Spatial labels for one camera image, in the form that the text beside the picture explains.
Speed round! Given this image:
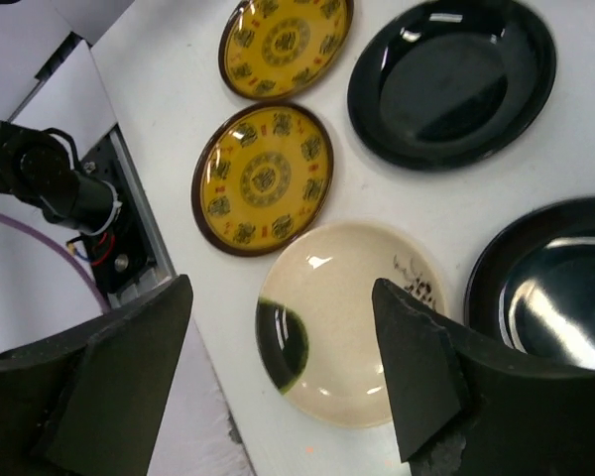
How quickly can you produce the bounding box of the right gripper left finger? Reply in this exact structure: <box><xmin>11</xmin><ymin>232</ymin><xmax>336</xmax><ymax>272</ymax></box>
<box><xmin>0</xmin><ymin>275</ymin><xmax>192</xmax><ymax>475</ymax></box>

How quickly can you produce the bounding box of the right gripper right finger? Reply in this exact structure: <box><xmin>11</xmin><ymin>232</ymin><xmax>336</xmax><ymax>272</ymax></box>
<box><xmin>372</xmin><ymin>279</ymin><xmax>595</xmax><ymax>475</ymax></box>

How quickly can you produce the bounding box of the glossy black plate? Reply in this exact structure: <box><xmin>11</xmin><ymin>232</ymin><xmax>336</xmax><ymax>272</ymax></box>
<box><xmin>463</xmin><ymin>196</ymin><xmax>595</xmax><ymax>370</ymax></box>

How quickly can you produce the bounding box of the yellow patterned plate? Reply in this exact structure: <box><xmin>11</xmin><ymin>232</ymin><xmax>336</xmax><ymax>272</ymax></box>
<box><xmin>218</xmin><ymin>0</ymin><xmax>354</xmax><ymax>101</ymax></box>
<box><xmin>190</xmin><ymin>101</ymin><xmax>334</xmax><ymax>257</ymax></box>

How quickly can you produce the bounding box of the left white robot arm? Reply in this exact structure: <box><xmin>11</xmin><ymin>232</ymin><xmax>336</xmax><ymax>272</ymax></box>
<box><xmin>0</xmin><ymin>121</ymin><xmax>123</xmax><ymax>236</ymax></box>

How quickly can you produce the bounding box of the cream plate with black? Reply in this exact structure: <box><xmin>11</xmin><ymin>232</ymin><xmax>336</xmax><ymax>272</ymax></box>
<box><xmin>256</xmin><ymin>221</ymin><xmax>447</xmax><ymax>428</ymax></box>

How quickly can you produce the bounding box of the black plate left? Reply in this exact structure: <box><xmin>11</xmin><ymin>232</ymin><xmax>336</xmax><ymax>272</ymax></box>
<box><xmin>347</xmin><ymin>1</ymin><xmax>557</xmax><ymax>172</ymax></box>

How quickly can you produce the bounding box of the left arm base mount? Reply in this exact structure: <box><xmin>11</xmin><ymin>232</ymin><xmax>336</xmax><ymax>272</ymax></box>
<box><xmin>81</xmin><ymin>127</ymin><xmax>176</xmax><ymax>307</ymax></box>

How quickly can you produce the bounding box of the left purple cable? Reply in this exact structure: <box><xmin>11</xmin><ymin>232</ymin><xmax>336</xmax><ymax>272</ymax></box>
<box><xmin>0</xmin><ymin>206</ymin><xmax>113</xmax><ymax>313</ymax></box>

